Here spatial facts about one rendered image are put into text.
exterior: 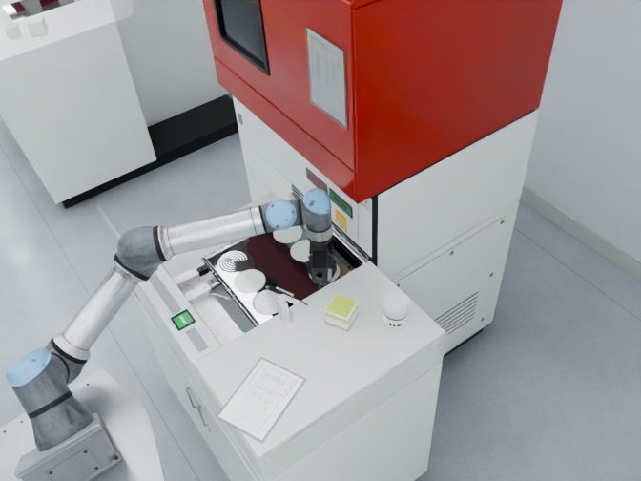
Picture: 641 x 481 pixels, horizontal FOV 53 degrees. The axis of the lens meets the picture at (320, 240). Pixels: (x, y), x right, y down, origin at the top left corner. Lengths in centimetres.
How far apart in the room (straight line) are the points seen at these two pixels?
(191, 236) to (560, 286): 211
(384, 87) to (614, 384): 186
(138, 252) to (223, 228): 22
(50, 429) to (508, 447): 175
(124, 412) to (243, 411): 41
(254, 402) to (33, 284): 210
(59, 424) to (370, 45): 120
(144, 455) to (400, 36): 128
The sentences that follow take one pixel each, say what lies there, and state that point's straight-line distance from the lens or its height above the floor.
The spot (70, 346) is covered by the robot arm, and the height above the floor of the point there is 103.
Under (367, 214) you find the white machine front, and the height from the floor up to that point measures 115.
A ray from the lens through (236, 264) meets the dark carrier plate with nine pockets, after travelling 214.
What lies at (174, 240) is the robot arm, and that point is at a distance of 169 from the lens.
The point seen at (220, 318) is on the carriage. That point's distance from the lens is 203.
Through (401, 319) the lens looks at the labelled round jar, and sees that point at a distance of 181.
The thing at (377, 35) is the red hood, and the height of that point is 172.
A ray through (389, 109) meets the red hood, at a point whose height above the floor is 150.
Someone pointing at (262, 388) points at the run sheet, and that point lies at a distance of 176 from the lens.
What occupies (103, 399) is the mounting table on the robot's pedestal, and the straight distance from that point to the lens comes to 204.
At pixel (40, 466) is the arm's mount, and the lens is 179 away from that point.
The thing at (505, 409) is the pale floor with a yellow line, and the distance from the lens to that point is 288.
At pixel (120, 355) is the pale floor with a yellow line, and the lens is 317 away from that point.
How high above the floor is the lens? 246
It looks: 46 degrees down
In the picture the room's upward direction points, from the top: 5 degrees counter-clockwise
